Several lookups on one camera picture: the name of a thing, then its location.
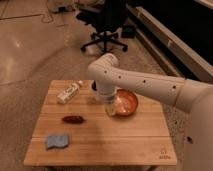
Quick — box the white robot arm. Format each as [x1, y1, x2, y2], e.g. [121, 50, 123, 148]
[87, 53, 213, 171]

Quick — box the orange bowl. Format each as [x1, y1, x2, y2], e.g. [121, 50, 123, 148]
[115, 89, 138, 116]

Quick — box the white cup with black items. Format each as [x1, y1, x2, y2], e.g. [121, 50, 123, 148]
[91, 81, 98, 101]

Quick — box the white plastic bottle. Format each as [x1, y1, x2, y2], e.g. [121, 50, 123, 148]
[57, 80, 83, 104]

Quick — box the wooden table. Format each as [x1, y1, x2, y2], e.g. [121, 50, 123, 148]
[24, 80, 177, 166]

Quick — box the blue folded cloth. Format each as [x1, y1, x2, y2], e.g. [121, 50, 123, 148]
[46, 134, 69, 149]

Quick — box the black box on floor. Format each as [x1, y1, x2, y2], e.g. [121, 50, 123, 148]
[121, 25, 135, 38]

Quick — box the black office chair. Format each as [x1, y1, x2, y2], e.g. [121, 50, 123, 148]
[76, 0, 128, 53]

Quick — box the white device on floor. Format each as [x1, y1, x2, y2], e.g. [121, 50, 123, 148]
[47, 0, 74, 13]

